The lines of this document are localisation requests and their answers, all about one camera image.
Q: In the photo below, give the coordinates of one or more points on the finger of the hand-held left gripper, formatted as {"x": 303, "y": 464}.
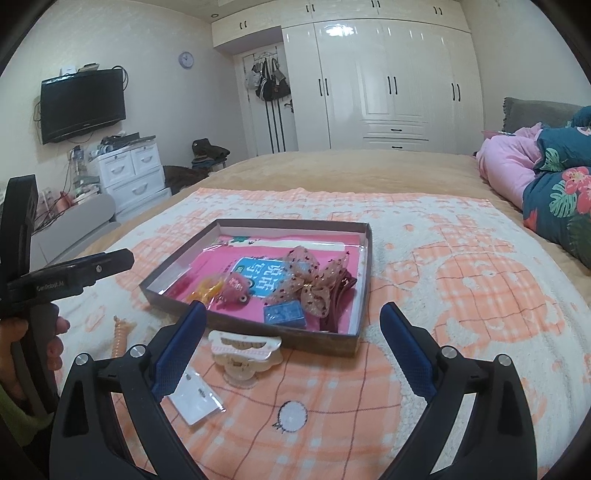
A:
{"x": 21, "y": 207}
{"x": 111, "y": 262}

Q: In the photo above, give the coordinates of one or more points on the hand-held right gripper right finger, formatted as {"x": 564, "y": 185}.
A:
{"x": 408, "y": 355}

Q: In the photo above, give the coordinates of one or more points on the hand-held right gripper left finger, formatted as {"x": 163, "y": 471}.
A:
{"x": 178, "y": 355}

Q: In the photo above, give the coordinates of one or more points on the white claw hair clip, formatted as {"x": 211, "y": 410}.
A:
{"x": 244, "y": 346}

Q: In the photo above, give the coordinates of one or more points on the orange hair accessory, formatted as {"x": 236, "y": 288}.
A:
{"x": 207, "y": 290}

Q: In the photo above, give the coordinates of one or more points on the dark red hair clip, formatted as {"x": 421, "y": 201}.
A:
{"x": 334, "y": 314}

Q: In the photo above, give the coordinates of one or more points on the brown cardboard box tray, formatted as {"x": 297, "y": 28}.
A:
{"x": 277, "y": 337}

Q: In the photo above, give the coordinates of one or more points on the small blue box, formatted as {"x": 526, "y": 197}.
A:
{"x": 284, "y": 316}

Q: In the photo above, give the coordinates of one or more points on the beige dotted mesh hair bow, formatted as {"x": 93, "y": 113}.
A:
{"x": 323, "y": 277}

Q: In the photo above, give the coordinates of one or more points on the person's left hand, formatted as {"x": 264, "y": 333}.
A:
{"x": 59, "y": 326}

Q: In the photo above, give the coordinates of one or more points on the pile of desk clutter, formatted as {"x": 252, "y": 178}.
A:
{"x": 64, "y": 194}

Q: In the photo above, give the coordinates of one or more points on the small clear plastic bag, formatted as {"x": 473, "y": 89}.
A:
{"x": 198, "y": 397}

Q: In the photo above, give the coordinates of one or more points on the orange checked fleece blanket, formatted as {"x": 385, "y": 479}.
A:
{"x": 461, "y": 300}

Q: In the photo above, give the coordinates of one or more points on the white plastic drawer cabinet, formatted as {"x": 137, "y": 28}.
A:
{"x": 131, "y": 177}

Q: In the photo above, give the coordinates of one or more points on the dark brown cloth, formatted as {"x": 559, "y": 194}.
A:
{"x": 184, "y": 177}

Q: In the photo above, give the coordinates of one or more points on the black set-top box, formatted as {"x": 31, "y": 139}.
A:
{"x": 129, "y": 141}

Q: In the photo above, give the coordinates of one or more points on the white device on television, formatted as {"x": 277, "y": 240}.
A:
{"x": 68, "y": 70}

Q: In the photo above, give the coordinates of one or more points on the dark folded clothes pile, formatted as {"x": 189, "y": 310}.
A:
{"x": 210, "y": 152}

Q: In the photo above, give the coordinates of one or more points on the white room door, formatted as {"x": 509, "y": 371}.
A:
{"x": 244, "y": 129}

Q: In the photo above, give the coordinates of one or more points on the tan bed sheet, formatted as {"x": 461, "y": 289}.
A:
{"x": 346, "y": 170}

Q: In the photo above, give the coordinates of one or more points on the pink quilt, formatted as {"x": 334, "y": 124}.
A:
{"x": 505, "y": 161}

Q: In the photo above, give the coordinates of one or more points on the teal floral quilt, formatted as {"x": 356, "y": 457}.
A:
{"x": 558, "y": 194}

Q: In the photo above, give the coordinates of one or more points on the hanging bags on door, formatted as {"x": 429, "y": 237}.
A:
{"x": 268, "y": 81}

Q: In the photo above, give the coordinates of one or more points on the grey bed headboard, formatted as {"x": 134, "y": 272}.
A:
{"x": 531, "y": 115}

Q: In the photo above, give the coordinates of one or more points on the white glossy wardrobe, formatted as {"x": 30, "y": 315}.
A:
{"x": 383, "y": 69}

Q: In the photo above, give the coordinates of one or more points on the black wall television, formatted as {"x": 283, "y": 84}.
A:
{"x": 83, "y": 104}

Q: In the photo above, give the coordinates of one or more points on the round wall clock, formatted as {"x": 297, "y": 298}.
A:
{"x": 186, "y": 60}

